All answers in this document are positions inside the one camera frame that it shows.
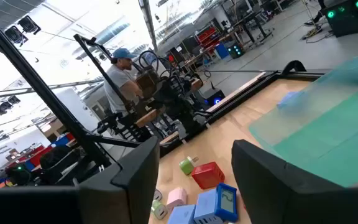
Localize black frame post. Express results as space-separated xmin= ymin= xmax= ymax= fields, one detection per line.
xmin=73 ymin=33 xmax=133 ymax=110
xmin=0 ymin=6 xmax=142 ymax=170

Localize black computer blue light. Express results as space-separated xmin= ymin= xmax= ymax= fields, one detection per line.
xmin=201 ymin=87 xmax=227 ymax=108

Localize black table edge rail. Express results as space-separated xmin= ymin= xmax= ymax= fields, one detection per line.
xmin=158 ymin=70 xmax=324 ymax=158

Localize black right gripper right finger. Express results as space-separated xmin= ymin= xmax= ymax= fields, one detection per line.
xmin=231 ymin=139 xmax=344 ymax=224

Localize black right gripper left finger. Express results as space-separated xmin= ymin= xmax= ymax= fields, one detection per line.
xmin=78 ymin=136 xmax=160 ymax=224

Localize white plug charger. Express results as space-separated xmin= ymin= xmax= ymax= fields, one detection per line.
xmin=165 ymin=187 xmax=188 ymax=210

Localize teal translucent plastic bin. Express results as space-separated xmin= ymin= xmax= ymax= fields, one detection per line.
xmin=249 ymin=55 xmax=358 ymax=188

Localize blue storage bin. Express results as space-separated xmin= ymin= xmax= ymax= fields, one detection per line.
xmin=214 ymin=42 xmax=230 ymax=60

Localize black overhead lamp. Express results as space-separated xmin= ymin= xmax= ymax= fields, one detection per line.
xmin=17 ymin=14 xmax=42 ymax=35
xmin=4 ymin=25 xmax=29 ymax=47

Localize light blue charger cube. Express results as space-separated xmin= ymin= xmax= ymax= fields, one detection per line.
xmin=167 ymin=204 xmax=196 ymax=224
xmin=193 ymin=188 xmax=224 ymax=224

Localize black computer green lights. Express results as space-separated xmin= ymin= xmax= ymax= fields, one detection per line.
xmin=226 ymin=43 xmax=245 ymax=60
xmin=321 ymin=0 xmax=358 ymax=38

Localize black desk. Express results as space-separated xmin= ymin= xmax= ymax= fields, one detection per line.
xmin=233 ymin=8 xmax=273 ymax=45

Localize red cube clock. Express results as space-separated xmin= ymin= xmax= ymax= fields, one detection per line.
xmin=191 ymin=161 xmax=226 ymax=190

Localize person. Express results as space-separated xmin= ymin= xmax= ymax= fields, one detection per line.
xmin=103 ymin=47 xmax=145 ymax=118
xmin=303 ymin=0 xmax=328 ymax=27

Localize green white USB charger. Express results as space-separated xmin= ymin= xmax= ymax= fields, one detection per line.
xmin=150 ymin=199 xmax=169 ymax=220

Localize blue digital clock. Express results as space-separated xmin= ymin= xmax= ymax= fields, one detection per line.
xmin=214 ymin=182 xmax=239 ymax=223

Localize black curved cable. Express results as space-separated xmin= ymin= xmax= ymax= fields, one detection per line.
xmin=280 ymin=59 xmax=308 ymax=76

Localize red storage shelf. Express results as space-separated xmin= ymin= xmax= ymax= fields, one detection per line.
xmin=196 ymin=27 xmax=218 ymax=49

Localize green wall charger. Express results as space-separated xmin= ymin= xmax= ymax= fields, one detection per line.
xmin=178 ymin=156 xmax=199 ymax=176

